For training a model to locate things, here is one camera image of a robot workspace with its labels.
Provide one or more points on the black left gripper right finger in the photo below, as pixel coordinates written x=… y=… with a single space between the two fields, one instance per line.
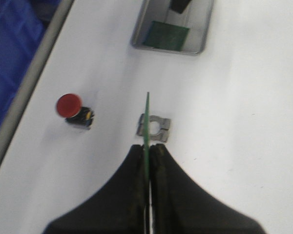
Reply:
x=180 y=206

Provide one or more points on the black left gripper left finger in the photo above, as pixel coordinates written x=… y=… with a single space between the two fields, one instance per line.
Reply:
x=117 y=208

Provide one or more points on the green perforated circuit board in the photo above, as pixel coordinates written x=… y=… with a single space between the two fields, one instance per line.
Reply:
x=146 y=160
x=166 y=36

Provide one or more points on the silver metal tray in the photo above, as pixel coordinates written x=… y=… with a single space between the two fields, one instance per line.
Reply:
x=193 y=14

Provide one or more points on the grey metal clamp block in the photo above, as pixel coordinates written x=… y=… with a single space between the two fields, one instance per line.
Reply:
x=161 y=134

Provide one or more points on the red emergency stop button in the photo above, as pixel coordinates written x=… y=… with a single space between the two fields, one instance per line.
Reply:
x=70 y=107

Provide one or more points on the blue plastic crate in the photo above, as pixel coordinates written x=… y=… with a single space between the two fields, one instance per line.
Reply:
x=22 y=27

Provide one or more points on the steel shelf rail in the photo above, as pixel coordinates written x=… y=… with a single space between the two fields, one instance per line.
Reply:
x=32 y=76

